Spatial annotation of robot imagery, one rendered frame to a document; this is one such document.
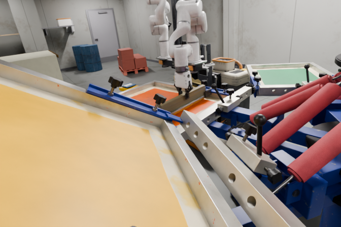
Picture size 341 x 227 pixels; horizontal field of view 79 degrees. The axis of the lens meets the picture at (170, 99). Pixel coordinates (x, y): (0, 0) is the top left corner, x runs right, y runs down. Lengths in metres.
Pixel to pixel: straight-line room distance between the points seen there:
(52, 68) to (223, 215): 5.81
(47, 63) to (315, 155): 5.81
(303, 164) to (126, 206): 0.43
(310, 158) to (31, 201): 0.57
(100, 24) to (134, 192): 9.28
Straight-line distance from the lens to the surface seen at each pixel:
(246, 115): 1.03
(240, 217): 0.73
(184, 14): 1.33
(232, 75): 2.19
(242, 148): 0.57
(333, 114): 1.18
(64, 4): 9.38
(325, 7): 4.25
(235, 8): 4.79
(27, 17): 8.52
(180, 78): 1.20
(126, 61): 6.59
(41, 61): 6.00
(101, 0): 9.75
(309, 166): 0.62
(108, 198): 0.38
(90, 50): 7.89
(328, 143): 0.65
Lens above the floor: 1.48
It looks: 21 degrees down
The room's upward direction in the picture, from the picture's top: 6 degrees counter-clockwise
